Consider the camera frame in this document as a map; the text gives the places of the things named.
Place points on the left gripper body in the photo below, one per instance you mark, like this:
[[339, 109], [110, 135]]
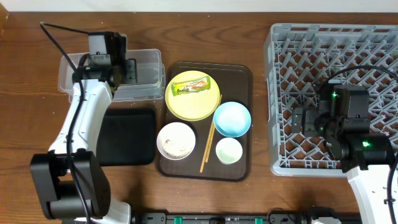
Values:
[[117, 68]]

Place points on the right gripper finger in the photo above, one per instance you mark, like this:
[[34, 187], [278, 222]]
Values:
[[297, 116], [309, 129]]

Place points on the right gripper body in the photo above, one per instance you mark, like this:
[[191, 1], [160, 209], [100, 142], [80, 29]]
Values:
[[306, 121]]

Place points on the light blue bowl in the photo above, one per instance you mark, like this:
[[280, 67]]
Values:
[[232, 119]]

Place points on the green snack wrapper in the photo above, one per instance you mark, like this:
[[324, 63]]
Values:
[[192, 86]]

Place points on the small pale green cup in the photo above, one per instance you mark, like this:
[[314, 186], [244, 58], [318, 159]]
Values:
[[229, 151]]

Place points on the white bowl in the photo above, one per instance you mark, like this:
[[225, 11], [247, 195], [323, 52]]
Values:
[[178, 131]]

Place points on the pile of white rice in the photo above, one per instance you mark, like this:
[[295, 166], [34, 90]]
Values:
[[174, 149]]

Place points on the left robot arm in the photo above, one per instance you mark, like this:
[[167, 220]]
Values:
[[68, 179]]

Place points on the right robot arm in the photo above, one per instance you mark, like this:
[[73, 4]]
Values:
[[368, 159]]

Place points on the grey dishwasher rack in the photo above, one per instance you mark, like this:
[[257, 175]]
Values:
[[300, 56]]

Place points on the clear plastic bin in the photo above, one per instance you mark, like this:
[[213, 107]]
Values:
[[150, 77]]

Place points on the black plastic tray bin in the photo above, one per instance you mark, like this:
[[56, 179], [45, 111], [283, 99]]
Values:
[[127, 138]]

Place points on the yellow round plate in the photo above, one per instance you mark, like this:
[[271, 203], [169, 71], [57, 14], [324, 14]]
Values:
[[192, 106]]

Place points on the wooden chopstick right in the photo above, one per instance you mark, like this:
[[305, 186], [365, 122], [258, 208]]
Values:
[[214, 130]]

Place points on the wooden chopstick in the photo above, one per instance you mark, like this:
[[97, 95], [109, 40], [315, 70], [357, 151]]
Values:
[[214, 130], [203, 160]]

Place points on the dark brown serving tray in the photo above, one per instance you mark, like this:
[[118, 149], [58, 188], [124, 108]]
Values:
[[235, 83]]

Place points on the wooden chopstick left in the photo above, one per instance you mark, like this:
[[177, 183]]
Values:
[[203, 160]]

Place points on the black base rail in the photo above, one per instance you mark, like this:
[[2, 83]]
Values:
[[202, 218]]

